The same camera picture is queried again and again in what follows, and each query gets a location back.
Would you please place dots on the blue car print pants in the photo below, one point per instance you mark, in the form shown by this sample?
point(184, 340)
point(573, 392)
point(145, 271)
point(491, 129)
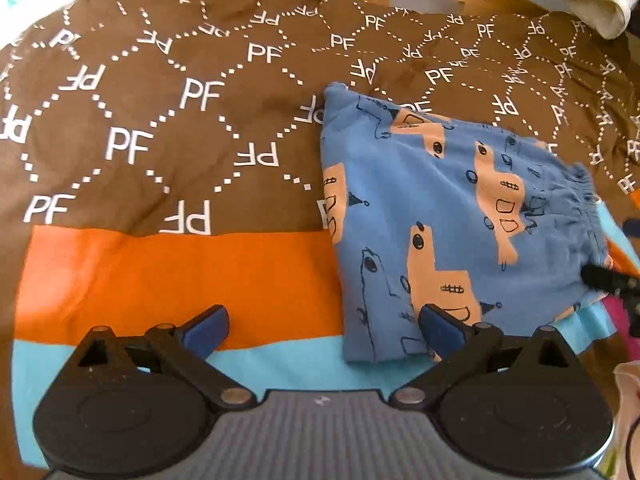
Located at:
point(440, 210)

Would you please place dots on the multicolour striped blanket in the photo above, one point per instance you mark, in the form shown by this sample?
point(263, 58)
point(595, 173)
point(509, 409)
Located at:
point(150, 280)

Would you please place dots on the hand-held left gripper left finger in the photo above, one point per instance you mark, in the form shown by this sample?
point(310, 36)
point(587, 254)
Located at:
point(207, 331)

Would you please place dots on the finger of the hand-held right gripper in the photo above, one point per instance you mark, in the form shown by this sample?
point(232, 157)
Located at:
point(600, 275)

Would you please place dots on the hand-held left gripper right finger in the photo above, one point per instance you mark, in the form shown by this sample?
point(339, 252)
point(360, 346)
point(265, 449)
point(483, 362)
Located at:
point(440, 331)

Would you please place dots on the brown patterned blanket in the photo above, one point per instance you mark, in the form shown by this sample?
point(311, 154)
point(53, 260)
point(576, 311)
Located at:
point(150, 135)

